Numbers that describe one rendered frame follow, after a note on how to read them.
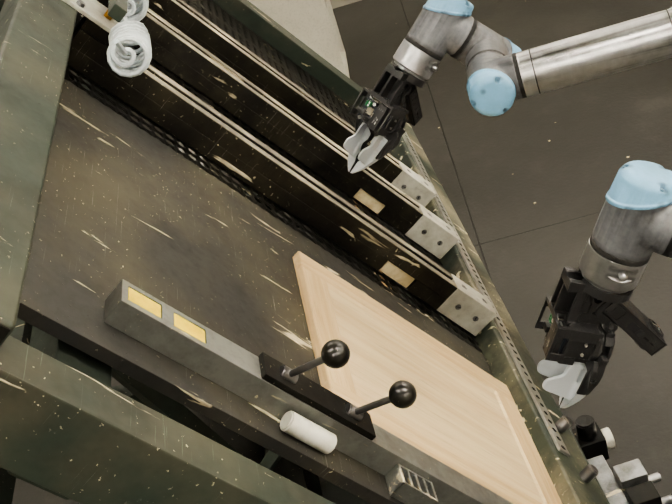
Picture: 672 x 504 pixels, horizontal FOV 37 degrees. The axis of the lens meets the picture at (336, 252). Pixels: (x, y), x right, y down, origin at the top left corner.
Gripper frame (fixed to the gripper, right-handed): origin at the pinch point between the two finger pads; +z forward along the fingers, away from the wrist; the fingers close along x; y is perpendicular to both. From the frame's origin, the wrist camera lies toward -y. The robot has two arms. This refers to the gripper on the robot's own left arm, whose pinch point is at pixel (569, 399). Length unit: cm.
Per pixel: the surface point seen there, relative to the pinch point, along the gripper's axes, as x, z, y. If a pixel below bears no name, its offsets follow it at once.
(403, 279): -75, 34, 8
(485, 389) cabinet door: -49, 40, -8
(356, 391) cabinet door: -17.2, 18.2, 24.8
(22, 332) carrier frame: -140, 116, 99
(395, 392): 1.0, 2.2, 24.0
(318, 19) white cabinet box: -414, 102, 6
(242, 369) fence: -0.3, 3.0, 44.4
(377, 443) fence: -2.3, 14.6, 23.3
